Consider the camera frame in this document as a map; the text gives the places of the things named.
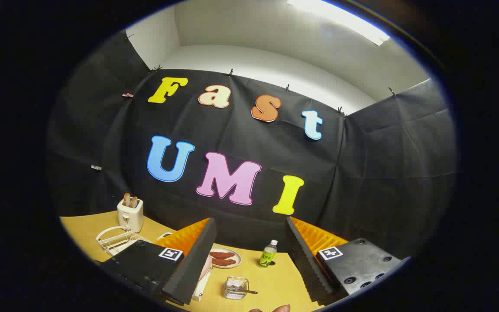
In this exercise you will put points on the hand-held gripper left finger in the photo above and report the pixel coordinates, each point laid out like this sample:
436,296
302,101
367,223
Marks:
193,264

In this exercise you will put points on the red sausage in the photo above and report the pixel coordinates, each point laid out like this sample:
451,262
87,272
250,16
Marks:
222,255
224,262

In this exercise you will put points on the black backdrop cloth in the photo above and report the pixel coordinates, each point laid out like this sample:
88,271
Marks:
362,173

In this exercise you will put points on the pink plate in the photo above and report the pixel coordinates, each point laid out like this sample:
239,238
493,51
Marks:
206,266

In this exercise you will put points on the green label drink bottle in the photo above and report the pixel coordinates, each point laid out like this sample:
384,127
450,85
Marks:
267,256

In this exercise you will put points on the white oval plate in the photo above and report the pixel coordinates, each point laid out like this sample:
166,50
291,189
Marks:
237,258

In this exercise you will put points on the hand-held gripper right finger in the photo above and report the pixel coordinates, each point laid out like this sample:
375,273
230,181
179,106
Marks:
308,264

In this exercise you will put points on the toast slice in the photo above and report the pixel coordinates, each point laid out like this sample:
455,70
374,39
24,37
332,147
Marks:
126,200
134,202

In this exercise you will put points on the white toaster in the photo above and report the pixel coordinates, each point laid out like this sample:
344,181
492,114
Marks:
130,216

